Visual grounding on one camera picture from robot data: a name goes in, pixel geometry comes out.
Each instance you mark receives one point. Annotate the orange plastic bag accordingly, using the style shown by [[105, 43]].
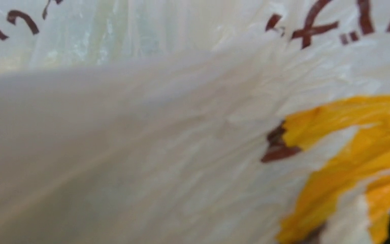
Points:
[[194, 121]]

